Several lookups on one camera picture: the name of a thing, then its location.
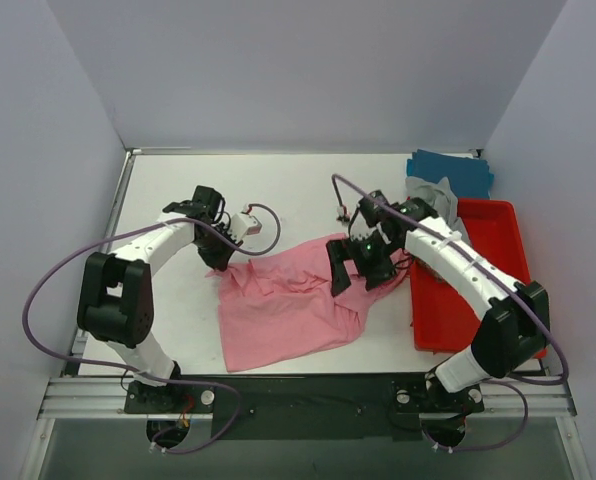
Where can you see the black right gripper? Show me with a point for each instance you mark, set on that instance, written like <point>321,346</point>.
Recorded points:
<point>358,258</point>

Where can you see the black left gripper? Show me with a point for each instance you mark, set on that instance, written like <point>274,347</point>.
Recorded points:
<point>217,255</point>

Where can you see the pink t shirt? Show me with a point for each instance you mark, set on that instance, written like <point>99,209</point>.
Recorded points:
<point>280,307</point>

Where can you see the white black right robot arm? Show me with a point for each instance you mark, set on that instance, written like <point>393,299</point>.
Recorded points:
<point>513,316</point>

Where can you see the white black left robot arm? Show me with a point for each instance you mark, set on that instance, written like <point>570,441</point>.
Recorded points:
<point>116,304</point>

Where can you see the grey t shirt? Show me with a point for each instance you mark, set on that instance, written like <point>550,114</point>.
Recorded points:
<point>439,196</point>

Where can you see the red plastic bin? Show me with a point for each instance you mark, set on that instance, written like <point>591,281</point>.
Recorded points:
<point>454,282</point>

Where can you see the folded blue t shirt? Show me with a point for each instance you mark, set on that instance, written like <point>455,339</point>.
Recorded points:
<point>468,177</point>

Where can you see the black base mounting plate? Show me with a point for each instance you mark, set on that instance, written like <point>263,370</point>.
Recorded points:
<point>304,407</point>

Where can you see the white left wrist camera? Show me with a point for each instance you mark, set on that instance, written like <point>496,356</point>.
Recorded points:
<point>243,224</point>

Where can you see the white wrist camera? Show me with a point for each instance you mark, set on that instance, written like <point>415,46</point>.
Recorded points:
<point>243,224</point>
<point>365,225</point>

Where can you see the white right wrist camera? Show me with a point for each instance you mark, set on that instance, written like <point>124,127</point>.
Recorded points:
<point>365,225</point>

